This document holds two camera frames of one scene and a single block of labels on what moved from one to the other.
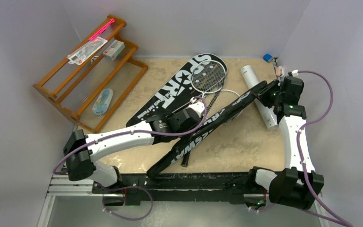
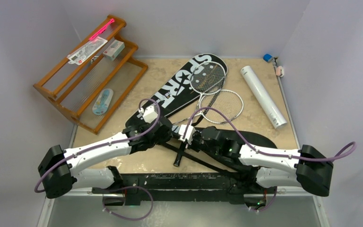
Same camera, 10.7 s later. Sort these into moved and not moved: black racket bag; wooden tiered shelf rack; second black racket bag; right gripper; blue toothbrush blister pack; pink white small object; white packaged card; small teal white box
Moved: right gripper; black racket bag
Not moved: second black racket bag; wooden tiered shelf rack; white packaged card; small teal white box; blue toothbrush blister pack; pink white small object
